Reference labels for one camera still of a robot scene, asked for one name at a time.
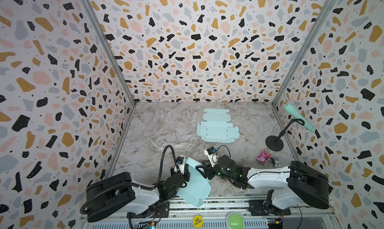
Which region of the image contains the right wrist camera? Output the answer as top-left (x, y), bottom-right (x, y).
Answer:
top-left (204, 147), bottom-right (218, 167)

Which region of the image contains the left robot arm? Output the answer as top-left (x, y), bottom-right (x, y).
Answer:
top-left (80, 172), bottom-right (190, 223)

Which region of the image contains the mint flat box far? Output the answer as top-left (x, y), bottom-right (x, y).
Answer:
top-left (197, 109), bottom-right (240, 143)

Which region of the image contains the mint paper box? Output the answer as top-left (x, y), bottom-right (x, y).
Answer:
top-left (177, 158), bottom-right (212, 207)

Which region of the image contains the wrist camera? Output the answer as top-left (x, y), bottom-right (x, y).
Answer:
top-left (204, 147), bottom-right (218, 167)
top-left (174, 155), bottom-right (186, 175)

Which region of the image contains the green round button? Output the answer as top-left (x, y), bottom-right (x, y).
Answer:
top-left (226, 212), bottom-right (245, 229)

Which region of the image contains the mint green microphone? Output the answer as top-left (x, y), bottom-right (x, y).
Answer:
top-left (283, 103), bottom-right (316, 133)

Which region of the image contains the small black white figurine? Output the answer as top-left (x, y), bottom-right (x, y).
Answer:
top-left (271, 158), bottom-right (281, 168)

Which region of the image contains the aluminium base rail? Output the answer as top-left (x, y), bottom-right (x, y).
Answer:
top-left (81, 195), bottom-right (341, 229)

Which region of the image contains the yellow round sticker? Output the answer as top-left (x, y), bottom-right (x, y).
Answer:
top-left (193, 215), bottom-right (204, 229)

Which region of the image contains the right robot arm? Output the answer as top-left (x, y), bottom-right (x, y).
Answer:
top-left (195, 155), bottom-right (332, 216)

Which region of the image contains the left black corrugated cable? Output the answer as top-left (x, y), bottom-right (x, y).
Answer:
top-left (79, 144), bottom-right (178, 215)

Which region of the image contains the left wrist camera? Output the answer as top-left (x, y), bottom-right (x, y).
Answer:
top-left (174, 155), bottom-right (186, 175)

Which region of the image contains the colourful small card box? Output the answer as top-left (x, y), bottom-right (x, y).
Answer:
top-left (256, 150), bottom-right (272, 165)

